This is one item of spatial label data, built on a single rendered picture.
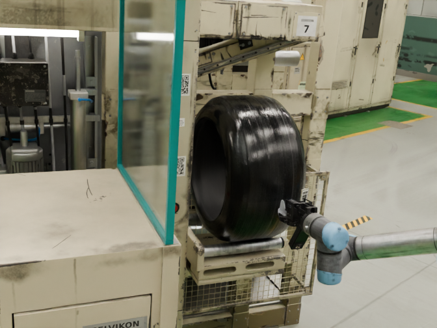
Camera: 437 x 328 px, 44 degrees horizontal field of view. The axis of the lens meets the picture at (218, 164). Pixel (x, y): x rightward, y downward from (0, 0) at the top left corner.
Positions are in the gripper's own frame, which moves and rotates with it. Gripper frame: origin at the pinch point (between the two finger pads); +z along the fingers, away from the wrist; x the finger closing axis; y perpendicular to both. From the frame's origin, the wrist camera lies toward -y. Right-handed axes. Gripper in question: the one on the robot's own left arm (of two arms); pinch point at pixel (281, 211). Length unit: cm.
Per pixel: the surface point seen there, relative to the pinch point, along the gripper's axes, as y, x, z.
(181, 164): 14.5, 31.0, 18.4
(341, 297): -98, -107, 107
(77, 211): 14, 72, -24
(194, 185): -0.5, 16.7, 44.0
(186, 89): 41, 31, 15
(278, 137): 25.5, 0.6, 4.4
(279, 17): 68, -15, 38
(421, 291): -99, -163, 99
